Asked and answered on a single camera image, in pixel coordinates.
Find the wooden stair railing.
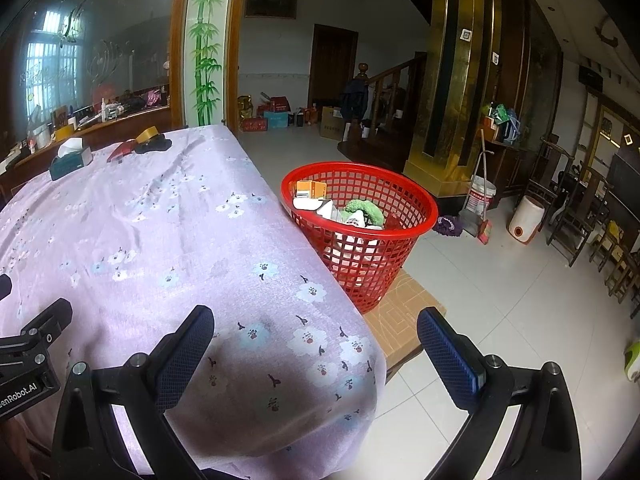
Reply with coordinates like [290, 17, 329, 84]
[337, 52, 426, 161]

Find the bamboo painted pillar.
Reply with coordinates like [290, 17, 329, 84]
[182, 0, 238, 131]

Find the white and orange heater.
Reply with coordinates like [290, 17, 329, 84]
[506, 195, 547, 246]

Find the white knit glove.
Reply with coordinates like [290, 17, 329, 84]
[345, 210, 383, 231]

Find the orange cardboard box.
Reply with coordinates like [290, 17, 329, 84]
[294, 179, 328, 201]

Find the small wooden chair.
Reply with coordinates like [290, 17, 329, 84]
[590, 220, 640, 306]

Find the golden pillar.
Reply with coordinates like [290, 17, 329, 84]
[402, 0, 563, 198]

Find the white plastic bucket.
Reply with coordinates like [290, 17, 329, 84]
[462, 175, 498, 216]

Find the teal tissue box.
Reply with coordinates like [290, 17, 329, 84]
[49, 137, 94, 182]

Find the white medicine box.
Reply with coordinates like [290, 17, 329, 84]
[292, 197, 335, 221]

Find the large glass mirror panel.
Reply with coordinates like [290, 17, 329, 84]
[0, 0, 193, 156]

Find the assorted sideboard clutter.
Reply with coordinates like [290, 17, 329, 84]
[0, 87, 168, 161]

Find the dark wooden door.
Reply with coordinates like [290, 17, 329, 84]
[307, 24, 360, 111]

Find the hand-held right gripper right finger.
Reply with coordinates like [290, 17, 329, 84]
[416, 306, 583, 480]

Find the dark coat on post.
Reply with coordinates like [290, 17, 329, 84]
[340, 76, 371, 121]

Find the brown cardboard box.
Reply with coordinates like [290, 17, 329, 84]
[319, 106, 351, 141]

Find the green and white object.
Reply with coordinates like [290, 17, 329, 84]
[622, 339, 640, 383]

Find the broom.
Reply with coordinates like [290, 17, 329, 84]
[472, 129, 493, 246]

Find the red plastic basket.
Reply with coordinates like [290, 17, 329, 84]
[281, 161, 440, 315]

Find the black pouch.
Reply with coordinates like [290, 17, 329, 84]
[135, 135, 172, 155]

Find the flat red packet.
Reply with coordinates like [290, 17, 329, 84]
[106, 140, 138, 163]

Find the dark wooden chair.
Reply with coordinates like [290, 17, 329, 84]
[522, 135, 573, 221]
[547, 160, 613, 266]

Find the flat cardboard box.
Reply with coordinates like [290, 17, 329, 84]
[362, 270, 448, 386]

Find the green towel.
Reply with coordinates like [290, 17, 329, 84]
[342, 199, 386, 228]

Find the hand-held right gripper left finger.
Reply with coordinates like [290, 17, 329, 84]
[50, 304, 216, 480]

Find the purple floral tablecloth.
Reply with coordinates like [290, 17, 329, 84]
[0, 125, 387, 480]

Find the wooden sideboard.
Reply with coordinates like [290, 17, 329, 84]
[0, 102, 173, 196]

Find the framed wall picture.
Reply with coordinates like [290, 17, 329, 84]
[245, 0, 298, 20]

